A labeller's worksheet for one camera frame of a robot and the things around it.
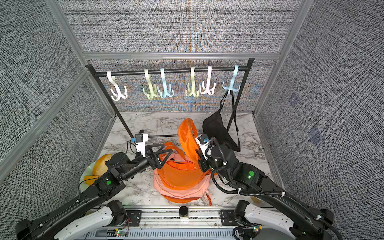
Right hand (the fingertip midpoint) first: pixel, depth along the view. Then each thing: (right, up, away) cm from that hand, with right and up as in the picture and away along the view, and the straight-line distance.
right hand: (198, 147), depth 64 cm
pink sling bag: (+1, -23, +10) cm, 25 cm away
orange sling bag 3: (-7, -28, +10) cm, 30 cm away
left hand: (-11, 0, -2) cm, 11 cm away
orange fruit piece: (-59, -19, +17) cm, 64 cm away
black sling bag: (+12, +9, +18) cm, 24 cm away
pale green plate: (-61, -17, +20) cm, 66 cm away
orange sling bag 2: (-10, -17, +21) cm, 29 cm away
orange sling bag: (-4, +6, +1) cm, 8 cm away
